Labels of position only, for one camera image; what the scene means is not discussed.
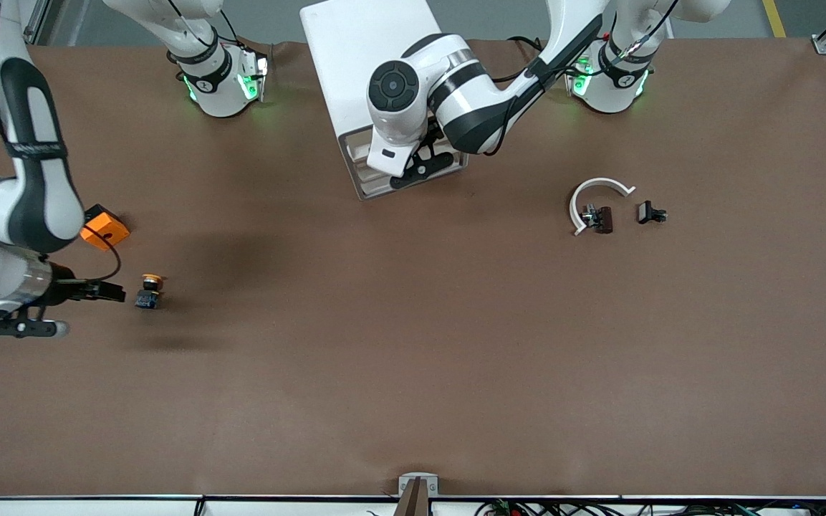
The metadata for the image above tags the bundle of table-edge cables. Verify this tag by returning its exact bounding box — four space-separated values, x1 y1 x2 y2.
476 498 826 516

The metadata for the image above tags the brown table mat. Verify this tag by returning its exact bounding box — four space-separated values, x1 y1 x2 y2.
0 37 826 499

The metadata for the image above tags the white curved plastic piece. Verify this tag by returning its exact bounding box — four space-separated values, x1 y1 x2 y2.
569 177 637 237

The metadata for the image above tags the yellow push button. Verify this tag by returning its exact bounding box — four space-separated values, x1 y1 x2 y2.
135 274 166 310

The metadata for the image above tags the dark camera mount post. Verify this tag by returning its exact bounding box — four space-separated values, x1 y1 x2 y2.
393 479 433 516

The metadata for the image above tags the white table edge rail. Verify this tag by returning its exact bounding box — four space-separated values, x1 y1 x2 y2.
0 494 826 516

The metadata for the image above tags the dark brown small component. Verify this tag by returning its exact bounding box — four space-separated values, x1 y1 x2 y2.
582 205 614 235

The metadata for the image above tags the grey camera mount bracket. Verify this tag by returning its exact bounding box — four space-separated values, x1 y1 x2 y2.
398 473 439 497

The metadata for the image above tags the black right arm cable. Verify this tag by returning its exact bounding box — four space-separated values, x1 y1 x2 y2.
85 228 123 282

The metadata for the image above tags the orange box with hole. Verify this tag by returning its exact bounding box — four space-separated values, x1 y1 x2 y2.
80 204 130 252

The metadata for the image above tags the black arm base cable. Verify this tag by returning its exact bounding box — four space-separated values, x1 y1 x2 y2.
488 34 572 83

